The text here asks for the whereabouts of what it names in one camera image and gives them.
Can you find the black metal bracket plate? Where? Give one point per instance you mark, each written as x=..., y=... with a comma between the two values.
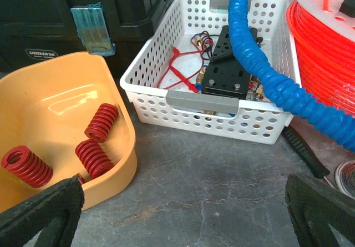
x=225, y=76

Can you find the orange plastic bin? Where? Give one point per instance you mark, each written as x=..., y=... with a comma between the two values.
x=47, y=107

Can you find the black handled screwdriver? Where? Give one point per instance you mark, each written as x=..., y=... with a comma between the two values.
x=304, y=151

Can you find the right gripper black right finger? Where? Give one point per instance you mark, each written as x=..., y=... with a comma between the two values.
x=320, y=215

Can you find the white perforated basket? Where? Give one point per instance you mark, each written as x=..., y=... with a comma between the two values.
x=160, y=98

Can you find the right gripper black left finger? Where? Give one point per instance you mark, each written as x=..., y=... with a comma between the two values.
x=52, y=214

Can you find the white tape roll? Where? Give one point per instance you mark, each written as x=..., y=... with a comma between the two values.
x=344, y=178

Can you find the orange filament spool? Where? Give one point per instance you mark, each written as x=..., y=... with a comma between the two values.
x=324, y=36

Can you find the black toolbox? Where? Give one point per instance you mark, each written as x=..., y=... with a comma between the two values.
x=33, y=31

